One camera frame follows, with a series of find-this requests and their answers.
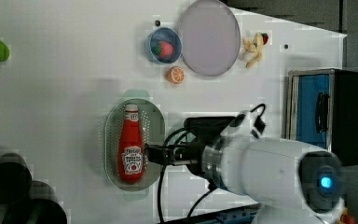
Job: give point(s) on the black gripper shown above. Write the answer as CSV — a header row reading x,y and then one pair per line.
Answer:
x,y
201,138

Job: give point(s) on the red ketchup bottle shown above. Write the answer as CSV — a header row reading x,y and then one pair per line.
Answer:
x,y
131,153

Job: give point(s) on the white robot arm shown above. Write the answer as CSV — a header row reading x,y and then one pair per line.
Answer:
x,y
299,182

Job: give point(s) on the green oval strainer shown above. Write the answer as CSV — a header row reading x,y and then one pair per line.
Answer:
x,y
152,128

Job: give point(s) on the orange slice toy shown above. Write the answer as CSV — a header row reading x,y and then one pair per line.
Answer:
x,y
176,75

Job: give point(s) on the red strawberry in bowl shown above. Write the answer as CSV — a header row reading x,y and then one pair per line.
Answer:
x,y
163,49

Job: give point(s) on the blue bowl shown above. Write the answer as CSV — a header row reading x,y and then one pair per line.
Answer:
x,y
163,34

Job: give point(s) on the black cylinder cup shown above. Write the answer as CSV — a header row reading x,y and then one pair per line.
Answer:
x,y
15,178
40,206

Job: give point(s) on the grey round plate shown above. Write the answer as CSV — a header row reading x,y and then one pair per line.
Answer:
x,y
211,37

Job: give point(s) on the peeled banana toy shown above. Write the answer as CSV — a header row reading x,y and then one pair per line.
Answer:
x,y
253,50

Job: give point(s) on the small red strawberry toy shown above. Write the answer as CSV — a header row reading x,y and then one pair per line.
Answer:
x,y
265,38

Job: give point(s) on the black toaster oven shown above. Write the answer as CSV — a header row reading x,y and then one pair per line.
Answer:
x,y
322,110

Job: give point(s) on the yellow red clamp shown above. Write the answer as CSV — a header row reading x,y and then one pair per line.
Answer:
x,y
345,218

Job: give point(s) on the blue metal frame rail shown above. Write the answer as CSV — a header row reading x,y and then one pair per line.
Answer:
x,y
238,215

